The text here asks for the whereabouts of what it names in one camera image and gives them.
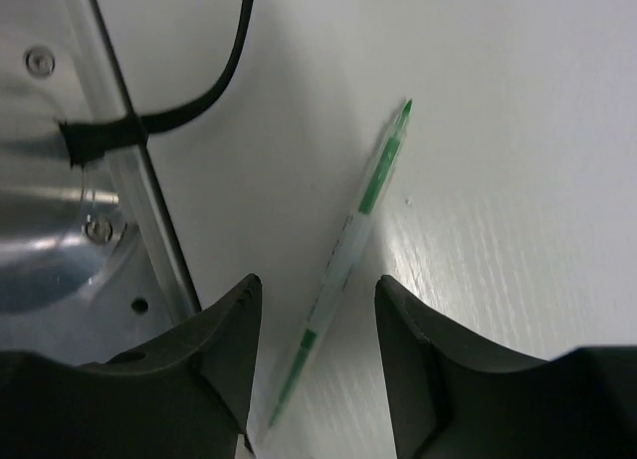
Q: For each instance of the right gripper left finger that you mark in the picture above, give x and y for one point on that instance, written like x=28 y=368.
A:
x=183 y=394

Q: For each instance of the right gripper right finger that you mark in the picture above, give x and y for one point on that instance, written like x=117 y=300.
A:
x=455 y=394

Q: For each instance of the green pen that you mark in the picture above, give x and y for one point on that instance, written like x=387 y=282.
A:
x=343 y=257

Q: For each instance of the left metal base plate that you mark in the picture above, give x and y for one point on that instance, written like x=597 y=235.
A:
x=90 y=263

